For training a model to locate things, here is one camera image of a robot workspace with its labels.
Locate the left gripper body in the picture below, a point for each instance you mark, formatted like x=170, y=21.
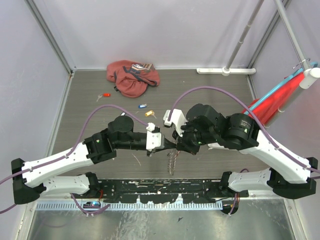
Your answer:
x=149, y=152

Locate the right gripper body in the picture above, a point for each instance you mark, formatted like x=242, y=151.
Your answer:
x=192, y=140

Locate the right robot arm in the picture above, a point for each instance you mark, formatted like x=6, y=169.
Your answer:
x=203, y=125

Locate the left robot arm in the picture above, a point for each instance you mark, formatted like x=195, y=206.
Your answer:
x=34, y=179

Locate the key with yellow tag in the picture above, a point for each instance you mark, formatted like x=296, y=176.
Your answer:
x=150, y=113

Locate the key with blue tag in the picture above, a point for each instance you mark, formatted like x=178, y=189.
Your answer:
x=142, y=106

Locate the key with red tag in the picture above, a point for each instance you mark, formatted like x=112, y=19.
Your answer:
x=103, y=95

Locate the red crumpled shirt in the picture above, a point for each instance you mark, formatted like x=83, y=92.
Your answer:
x=132, y=78

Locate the white rack base bar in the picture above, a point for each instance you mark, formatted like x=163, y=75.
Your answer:
x=226, y=71

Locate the red cloth on hanger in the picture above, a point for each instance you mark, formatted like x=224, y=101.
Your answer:
x=266, y=107

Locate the grey rack pole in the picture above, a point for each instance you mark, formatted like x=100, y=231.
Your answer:
x=244, y=34

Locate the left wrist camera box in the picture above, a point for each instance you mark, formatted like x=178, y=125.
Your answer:
x=154, y=140

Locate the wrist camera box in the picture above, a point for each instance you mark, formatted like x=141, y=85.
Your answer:
x=154, y=140
x=177, y=119

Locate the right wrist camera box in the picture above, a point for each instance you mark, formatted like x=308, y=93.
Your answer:
x=177, y=119

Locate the white slotted cable duct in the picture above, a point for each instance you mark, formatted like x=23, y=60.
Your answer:
x=70, y=205

